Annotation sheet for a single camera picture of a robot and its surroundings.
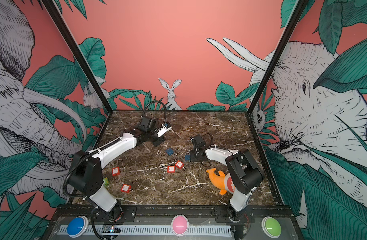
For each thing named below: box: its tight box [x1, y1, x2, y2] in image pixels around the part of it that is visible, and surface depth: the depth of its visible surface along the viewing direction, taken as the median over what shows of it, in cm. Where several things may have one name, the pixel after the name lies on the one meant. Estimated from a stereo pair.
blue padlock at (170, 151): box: [165, 148, 174, 156], surface depth 99 cm
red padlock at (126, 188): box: [120, 184, 132, 194], surface depth 83 cm
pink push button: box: [170, 214, 190, 237], surface depth 71 cm
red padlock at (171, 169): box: [167, 165, 176, 173], surface depth 90 cm
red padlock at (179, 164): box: [175, 160, 185, 169], surface depth 92 cm
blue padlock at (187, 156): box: [184, 152, 191, 161], surface depth 97 cm
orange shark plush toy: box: [206, 168, 236, 196], surface depth 83 cm
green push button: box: [261, 216, 282, 239], surface depth 71 cm
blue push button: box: [67, 215, 89, 238], surface depth 70 cm
